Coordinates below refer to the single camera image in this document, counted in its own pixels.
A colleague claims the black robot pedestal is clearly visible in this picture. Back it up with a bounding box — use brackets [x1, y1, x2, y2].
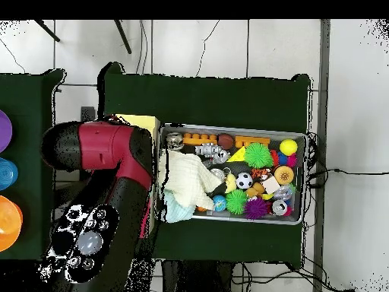
[162, 259, 235, 292]

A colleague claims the cream waffle cloth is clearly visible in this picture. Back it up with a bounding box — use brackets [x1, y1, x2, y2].
[163, 148, 224, 211]

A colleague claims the silver robot toy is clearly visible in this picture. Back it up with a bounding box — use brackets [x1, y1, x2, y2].
[194, 143, 231, 164]

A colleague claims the black white soccer ball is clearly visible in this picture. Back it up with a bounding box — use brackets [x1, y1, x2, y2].
[236, 172, 254, 190]

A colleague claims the black stand leg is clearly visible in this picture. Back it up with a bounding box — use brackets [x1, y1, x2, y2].
[113, 19, 133, 55]
[33, 19, 61, 43]

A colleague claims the dark green tablecloth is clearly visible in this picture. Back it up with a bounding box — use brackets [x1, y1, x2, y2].
[0, 68, 69, 264]
[96, 62, 312, 268]

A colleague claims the purple spiky rubber ball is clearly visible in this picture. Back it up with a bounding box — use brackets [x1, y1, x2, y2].
[243, 197, 270, 221]

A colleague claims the plain wooden cube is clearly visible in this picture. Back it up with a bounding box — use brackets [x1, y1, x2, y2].
[260, 175, 281, 195]

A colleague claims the small brown ball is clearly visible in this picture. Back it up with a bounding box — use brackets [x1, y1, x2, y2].
[217, 132, 236, 151]

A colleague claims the wooden box with three holes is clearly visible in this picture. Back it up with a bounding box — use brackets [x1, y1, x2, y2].
[115, 113, 161, 239]

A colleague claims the mint green waffle cloth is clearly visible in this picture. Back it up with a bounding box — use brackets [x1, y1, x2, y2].
[163, 188, 197, 224]

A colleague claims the orange bowl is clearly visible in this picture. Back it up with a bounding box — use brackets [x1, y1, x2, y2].
[0, 195, 24, 252]

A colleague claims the yellow plastic ball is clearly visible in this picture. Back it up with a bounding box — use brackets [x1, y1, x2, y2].
[279, 138, 299, 156]

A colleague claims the shallow grey mesh bin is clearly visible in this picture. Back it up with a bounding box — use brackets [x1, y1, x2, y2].
[155, 122, 308, 226]

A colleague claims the toy hamburger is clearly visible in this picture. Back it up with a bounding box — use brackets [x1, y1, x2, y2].
[273, 164, 295, 186]

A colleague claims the blue bowl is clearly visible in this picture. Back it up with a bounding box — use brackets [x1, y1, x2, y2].
[0, 157, 19, 192]

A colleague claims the black power cable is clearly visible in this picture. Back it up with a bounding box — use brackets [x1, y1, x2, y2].
[306, 130, 389, 189]

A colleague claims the purple bowl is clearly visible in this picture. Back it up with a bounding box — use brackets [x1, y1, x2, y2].
[0, 109, 13, 154]

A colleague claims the green spiky rubber ball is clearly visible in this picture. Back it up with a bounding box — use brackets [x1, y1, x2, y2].
[244, 141, 274, 170]
[225, 189, 248, 215]

